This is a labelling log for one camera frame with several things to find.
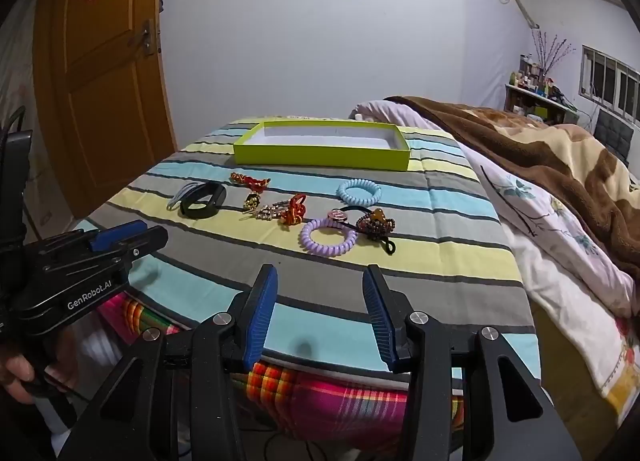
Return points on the orange wooden door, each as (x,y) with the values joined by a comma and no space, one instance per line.
(100,91)

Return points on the striped bedsheet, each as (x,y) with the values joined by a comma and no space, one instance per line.
(425,251)

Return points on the metal door latch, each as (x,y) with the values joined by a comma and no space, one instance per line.
(146,38)

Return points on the black wristband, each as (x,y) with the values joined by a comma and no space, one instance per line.
(189,208)

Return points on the floral white quilt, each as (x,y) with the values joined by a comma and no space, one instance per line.
(545,251)

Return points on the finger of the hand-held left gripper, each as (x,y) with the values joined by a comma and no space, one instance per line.
(117,235)
(147,242)

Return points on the row of bottles and jars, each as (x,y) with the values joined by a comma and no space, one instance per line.
(530,73)

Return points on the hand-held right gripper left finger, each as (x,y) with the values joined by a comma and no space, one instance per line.
(262,311)

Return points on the brown fleece blanket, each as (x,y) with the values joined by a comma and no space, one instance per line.
(525,151)

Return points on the green cardboard box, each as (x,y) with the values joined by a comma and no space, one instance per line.
(300,157)

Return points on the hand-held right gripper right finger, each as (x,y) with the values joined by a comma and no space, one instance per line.
(377,311)

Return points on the black padded chair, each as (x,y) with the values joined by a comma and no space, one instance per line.
(612,133)

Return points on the rhinestone hair clip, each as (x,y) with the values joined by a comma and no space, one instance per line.
(269,212)

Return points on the person's left hand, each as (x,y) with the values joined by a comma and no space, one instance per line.
(15,375)

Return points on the plaid pink cloth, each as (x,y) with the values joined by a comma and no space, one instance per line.
(325,401)

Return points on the barred window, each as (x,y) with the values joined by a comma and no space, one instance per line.
(607,81)

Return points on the white shelf unit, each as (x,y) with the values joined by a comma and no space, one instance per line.
(525,103)

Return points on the gold brooch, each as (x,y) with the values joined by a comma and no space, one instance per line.
(251,201)

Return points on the bare branch decoration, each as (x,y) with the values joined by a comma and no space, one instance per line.
(550,48)

